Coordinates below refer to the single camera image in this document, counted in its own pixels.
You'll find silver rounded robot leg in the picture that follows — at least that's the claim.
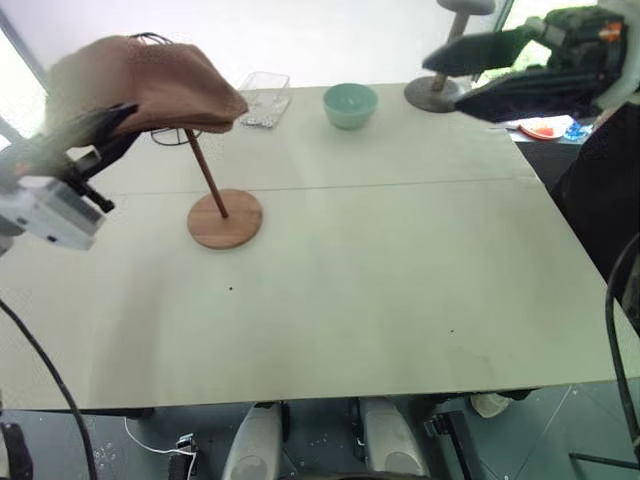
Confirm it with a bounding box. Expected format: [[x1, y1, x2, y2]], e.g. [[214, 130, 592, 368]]
[[358, 396, 432, 480], [221, 401, 285, 480]]

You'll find clear plastic box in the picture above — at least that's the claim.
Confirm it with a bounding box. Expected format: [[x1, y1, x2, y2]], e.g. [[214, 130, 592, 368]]
[[236, 71, 293, 131]]

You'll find black strap object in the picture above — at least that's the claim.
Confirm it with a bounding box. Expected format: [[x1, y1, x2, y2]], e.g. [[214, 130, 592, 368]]
[[0, 421, 35, 480]]

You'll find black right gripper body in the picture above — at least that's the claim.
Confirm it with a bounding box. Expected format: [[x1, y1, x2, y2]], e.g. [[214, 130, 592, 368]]
[[541, 5, 629, 77]]

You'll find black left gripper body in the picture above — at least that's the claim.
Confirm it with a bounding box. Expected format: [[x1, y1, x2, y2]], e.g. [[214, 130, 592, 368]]
[[61, 143, 116, 215]]

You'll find black table leg frame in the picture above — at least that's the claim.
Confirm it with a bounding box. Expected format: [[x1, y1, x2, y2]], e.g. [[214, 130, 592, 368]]
[[423, 408, 474, 480]]

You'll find grey round pedestal stool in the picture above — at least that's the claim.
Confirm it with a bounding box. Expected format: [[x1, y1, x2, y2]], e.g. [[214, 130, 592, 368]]
[[403, 0, 497, 114]]

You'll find white floor cable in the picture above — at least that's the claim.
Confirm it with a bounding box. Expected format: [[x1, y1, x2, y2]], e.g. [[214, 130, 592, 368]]
[[123, 416, 199, 464]]

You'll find brown fabric cap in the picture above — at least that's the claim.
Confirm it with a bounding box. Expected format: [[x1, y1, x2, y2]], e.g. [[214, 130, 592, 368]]
[[46, 34, 250, 137]]

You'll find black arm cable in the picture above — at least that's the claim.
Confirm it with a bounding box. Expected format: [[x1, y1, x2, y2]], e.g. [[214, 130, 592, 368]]
[[604, 238, 640, 454], [0, 298, 99, 480]]

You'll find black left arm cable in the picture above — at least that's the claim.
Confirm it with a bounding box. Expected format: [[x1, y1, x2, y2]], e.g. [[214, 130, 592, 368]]
[[0, 298, 99, 480]]

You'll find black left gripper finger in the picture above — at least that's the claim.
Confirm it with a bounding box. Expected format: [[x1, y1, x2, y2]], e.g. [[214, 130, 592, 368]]
[[89, 130, 147, 174], [91, 102, 141, 145]]

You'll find wooden hat stand with wire top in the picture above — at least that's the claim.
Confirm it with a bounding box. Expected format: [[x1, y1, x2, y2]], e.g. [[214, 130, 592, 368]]
[[127, 31, 264, 252]]

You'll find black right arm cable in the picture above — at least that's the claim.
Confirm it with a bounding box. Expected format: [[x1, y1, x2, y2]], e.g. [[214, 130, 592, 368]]
[[604, 238, 640, 454]]

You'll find white object under table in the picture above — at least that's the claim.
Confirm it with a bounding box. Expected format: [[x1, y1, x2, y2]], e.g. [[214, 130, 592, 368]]
[[471, 392, 510, 419]]

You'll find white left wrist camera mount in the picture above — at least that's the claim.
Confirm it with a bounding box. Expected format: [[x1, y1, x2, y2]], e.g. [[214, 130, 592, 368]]
[[0, 115, 109, 252]]

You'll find dark side counter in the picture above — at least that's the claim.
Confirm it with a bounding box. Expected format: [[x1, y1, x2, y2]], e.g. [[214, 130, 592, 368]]
[[508, 113, 597, 190]]

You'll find teal ceramic bowl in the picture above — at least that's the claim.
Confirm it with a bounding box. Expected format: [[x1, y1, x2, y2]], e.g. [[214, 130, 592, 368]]
[[322, 82, 380, 131]]

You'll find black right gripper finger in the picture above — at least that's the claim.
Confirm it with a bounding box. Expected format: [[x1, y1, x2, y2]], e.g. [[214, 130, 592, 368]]
[[451, 66, 602, 125], [421, 16, 547, 77]]

